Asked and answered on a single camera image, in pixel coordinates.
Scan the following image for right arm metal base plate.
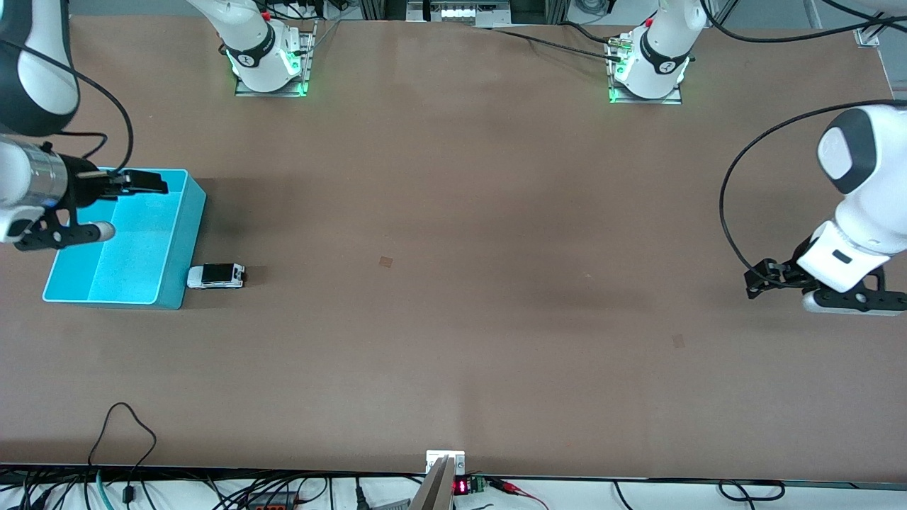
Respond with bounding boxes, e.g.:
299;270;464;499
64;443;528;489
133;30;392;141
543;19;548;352
234;20;317;98

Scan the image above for coiled black cable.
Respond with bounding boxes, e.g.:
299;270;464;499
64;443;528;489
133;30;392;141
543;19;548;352
717;480;787;503

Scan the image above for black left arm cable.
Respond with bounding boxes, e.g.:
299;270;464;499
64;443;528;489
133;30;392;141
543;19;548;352
699;0;907;278

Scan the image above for cyan plastic storage bin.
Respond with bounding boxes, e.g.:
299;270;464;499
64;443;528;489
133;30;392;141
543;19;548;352
42;168;208;311

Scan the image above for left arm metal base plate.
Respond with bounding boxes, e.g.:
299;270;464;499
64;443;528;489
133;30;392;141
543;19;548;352
608;34;684;106

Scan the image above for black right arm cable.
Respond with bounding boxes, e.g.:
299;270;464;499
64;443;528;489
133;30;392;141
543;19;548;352
0;38;135;175

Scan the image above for thin black looped cable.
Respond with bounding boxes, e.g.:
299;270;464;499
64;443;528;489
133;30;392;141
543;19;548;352
88;402;158;510

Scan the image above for white power strip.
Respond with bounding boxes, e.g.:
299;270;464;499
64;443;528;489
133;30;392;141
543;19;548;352
407;0;512;26

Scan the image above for red clip leads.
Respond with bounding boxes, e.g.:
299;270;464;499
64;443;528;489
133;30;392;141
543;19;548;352
488;477;551;510

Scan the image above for black cable to arm base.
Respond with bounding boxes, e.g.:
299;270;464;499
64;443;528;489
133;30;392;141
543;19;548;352
488;21;626;63

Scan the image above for grey front camera mount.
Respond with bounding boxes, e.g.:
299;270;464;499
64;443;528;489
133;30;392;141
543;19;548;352
408;449;466;510

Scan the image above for white jeep toy black roof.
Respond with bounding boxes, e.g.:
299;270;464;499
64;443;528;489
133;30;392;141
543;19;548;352
186;262;247;290

